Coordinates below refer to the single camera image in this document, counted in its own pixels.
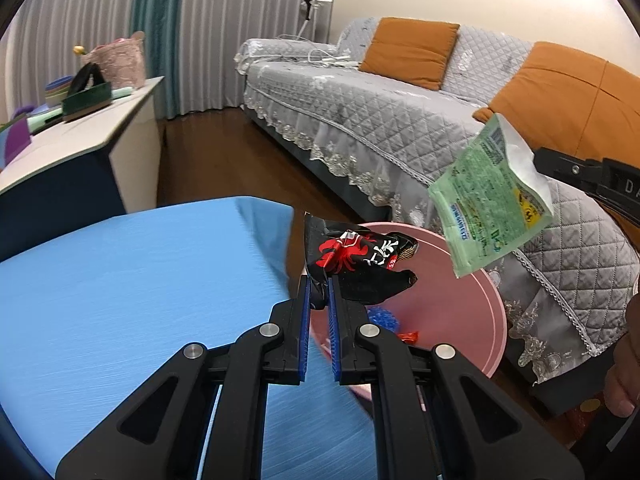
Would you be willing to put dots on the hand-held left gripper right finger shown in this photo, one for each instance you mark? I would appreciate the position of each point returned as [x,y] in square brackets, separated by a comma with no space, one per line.
[336,340]

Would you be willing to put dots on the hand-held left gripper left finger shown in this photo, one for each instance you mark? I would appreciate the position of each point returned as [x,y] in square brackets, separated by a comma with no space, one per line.
[301,340]

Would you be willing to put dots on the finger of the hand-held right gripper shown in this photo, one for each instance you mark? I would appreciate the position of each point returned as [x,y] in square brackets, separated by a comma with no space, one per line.
[565,166]

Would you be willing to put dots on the blue plastic bag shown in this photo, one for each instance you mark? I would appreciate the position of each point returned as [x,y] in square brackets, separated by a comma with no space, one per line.
[384,320]

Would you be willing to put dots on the red plastic bag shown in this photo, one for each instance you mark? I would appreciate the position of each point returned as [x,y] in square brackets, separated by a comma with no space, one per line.
[409,336]

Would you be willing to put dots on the black red snack wrapper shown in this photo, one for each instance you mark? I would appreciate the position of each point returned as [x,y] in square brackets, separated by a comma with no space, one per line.
[360,260]

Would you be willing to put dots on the green printed packet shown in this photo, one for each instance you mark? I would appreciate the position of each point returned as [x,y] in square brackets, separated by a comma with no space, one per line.
[485,200]

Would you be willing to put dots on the pink plastic bucket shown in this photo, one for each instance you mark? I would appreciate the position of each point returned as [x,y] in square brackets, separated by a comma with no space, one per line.
[450,310]

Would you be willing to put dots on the person's right hand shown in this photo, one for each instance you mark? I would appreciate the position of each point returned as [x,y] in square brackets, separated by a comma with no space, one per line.
[627,370]

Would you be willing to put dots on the orange cushion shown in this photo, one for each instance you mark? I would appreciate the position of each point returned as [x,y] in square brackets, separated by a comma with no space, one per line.
[410,52]
[565,90]

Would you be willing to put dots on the grey quilted sofa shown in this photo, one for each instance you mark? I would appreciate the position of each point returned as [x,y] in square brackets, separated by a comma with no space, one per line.
[375,125]

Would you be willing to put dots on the red patterned object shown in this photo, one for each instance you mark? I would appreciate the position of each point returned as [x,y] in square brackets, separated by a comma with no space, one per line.
[582,417]

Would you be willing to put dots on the white coffee table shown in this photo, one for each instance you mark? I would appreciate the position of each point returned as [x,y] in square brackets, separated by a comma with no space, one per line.
[75,160]

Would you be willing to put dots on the white floor lamp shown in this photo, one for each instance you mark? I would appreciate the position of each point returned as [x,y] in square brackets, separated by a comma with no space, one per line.
[312,5]

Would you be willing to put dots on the grey curtain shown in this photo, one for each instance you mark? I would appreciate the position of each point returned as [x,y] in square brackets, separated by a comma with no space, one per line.
[75,15]
[250,35]

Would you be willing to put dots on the dark green round bowl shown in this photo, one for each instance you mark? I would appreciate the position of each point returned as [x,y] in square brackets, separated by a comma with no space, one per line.
[87,102]

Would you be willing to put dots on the pink quilted basket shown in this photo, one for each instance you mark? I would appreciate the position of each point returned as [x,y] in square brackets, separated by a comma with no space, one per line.
[120,62]

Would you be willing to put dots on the black hat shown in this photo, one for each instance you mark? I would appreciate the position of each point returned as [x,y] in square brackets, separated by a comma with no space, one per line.
[89,79]

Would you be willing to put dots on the stack of pastel bowls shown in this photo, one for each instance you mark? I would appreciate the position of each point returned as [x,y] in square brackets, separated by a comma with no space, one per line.
[59,91]

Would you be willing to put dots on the teal curtain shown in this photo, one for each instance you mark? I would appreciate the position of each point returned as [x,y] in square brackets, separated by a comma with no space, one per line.
[152,25]

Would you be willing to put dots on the yellow flower ornament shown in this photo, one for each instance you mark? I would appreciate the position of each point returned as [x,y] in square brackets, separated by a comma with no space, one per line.
[80,50]

